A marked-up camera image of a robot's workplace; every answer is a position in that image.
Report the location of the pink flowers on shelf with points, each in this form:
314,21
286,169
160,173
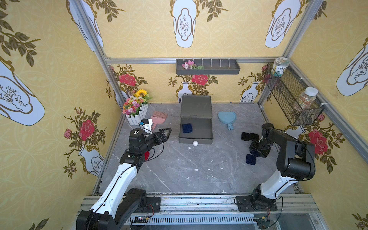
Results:
190,65

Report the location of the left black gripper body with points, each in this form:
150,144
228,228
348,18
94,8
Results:
157,136

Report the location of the aluminium rail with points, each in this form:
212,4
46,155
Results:
295,211

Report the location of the red brooch box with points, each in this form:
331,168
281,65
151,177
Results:
146,155

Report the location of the labelled jar white lid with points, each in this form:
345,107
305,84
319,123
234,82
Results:
279,66

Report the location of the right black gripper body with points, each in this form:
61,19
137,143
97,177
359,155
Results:
256,144

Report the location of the black wire wall basket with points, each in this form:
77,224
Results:
287,89

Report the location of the blue brooch box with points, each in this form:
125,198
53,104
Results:
187,128
250,159

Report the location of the jar of colourful beads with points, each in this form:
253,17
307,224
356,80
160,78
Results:
306,98

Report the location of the circuit board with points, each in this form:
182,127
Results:
140,220

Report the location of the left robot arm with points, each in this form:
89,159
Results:
116,204

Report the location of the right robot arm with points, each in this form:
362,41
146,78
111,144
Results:
295,162

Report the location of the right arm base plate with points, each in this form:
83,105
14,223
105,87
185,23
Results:
249,203

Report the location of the grey top drawer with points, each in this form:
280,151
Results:
201,131

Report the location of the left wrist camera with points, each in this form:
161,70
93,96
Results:
146,125

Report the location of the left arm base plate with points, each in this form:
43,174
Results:
153,205

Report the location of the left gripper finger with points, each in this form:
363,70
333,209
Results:
166,130
162,137

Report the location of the flower planter white fence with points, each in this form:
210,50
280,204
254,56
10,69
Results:
136,106

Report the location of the black brooch box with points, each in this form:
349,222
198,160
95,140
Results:
245,136
254,137

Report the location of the grey wall shelf tray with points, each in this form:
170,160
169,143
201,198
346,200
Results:
212,66

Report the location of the pink hand brush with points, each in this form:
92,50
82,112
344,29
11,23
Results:
158,118

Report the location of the blue dustpan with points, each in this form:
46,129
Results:
227,118

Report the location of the three-tier drawer cabinet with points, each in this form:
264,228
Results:
193,106

